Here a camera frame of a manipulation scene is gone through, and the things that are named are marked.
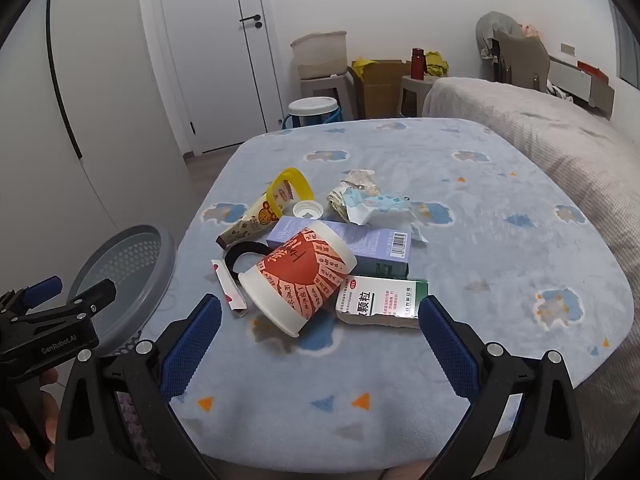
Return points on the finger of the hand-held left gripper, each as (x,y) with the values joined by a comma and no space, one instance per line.
(85,300)
(42,287)

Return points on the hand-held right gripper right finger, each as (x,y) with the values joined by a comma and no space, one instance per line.
(450,350)

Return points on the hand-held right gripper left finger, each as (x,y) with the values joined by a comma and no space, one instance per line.
(192,345)

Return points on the grey mesh waste basket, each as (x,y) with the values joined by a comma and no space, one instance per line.
(125,280)

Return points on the small white red sachet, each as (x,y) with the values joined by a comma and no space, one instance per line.
(230,295)

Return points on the white and green medicine box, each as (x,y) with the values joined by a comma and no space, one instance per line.
(380,302)

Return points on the red and white paper cup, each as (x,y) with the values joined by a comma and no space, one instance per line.
(295,280)

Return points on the purple toothpaste box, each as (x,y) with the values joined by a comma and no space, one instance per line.
(370,245)

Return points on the light blue printed wrapper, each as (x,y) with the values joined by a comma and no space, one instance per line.
(385,205)

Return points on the person's left hand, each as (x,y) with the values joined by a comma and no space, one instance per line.
(50,400)

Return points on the light blue printed blanket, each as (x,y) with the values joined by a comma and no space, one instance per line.
(500,260)

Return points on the white bottle cap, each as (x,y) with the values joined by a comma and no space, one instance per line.
(306,210)

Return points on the crumpled white paper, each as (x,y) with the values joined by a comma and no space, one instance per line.
(350,185)

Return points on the beige textured bed cover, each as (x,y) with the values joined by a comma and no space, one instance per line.
(565,130)

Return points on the beige plastic stool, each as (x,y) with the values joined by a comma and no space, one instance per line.
(325,87)
(412,95)

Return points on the white round stool blue legs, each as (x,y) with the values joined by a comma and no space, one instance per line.
(312,107)

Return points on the cardboard box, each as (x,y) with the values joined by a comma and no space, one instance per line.
(380,90)

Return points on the white door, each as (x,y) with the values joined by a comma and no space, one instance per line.
(210,60)

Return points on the yellow-green cloth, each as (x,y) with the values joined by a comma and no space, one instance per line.
(436,62)

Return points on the red bottle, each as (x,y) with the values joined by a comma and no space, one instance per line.
(417,62)

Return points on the white low cabinet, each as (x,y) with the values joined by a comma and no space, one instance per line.
(575,80)

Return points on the yellow cloth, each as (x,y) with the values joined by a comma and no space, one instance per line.
(365,63)

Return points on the chair with grey garment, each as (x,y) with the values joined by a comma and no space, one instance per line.
(515,55)

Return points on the white plastic storage bin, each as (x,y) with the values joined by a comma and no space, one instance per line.
(320,52)

